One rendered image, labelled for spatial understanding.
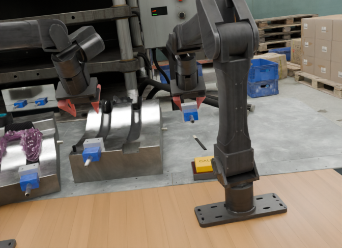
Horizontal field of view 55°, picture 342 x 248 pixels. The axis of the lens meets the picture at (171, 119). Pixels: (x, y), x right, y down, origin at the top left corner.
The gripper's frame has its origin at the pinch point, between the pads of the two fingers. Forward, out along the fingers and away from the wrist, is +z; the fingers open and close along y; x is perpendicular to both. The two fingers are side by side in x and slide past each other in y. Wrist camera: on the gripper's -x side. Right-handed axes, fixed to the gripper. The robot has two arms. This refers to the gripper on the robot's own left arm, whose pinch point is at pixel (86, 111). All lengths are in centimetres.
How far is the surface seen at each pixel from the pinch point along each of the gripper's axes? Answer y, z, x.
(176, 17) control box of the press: -31, 25, -84
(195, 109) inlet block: -30.7, 10.1, -5.7
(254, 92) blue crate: -136, 253, -254
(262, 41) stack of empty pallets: -217, 338, -483
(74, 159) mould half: 5.4, 10.5, 7.8
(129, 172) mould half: -9.4, 15.9, 10.9
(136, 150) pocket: -11.7, 14.0, 4.5
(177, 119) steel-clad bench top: -25, 41, -30
